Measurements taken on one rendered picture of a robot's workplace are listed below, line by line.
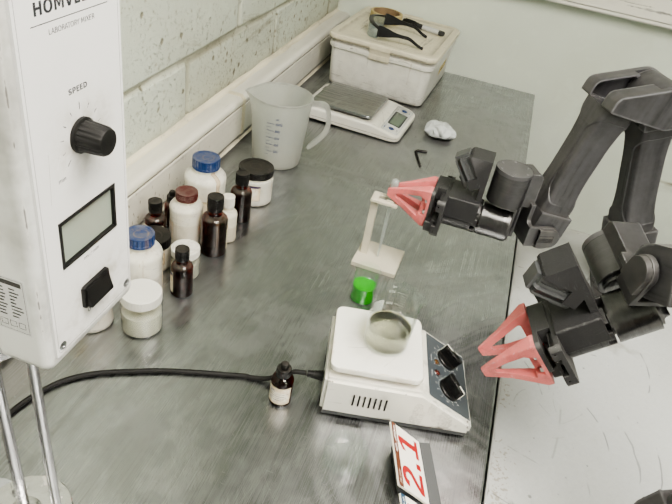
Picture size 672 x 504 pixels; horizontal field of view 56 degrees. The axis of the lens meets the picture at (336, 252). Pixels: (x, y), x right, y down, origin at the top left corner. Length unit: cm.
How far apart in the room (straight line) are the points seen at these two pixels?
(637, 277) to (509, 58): 149
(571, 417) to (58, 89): 84
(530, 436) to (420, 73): 111
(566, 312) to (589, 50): 144
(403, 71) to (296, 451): 120
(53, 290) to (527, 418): 74
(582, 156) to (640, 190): 14
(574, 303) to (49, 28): 59
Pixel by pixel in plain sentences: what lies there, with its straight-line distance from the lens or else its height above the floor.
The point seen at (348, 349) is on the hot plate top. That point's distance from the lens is 83.
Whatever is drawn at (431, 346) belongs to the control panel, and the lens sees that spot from 90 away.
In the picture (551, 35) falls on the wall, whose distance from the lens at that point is 211.
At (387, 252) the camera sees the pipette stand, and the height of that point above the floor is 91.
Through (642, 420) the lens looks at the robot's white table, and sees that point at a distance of 105.
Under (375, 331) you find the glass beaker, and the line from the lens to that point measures 81.
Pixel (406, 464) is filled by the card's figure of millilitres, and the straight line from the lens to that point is 80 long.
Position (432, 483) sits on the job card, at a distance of 83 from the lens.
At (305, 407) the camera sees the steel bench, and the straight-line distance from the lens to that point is 87.
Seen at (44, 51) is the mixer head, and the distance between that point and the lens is 28.
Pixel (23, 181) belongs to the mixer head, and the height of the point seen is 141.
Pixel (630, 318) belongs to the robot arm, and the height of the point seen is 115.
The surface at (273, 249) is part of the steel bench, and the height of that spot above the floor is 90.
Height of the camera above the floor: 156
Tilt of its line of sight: 35 degrees down
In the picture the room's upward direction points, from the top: 11 degrees clockwise
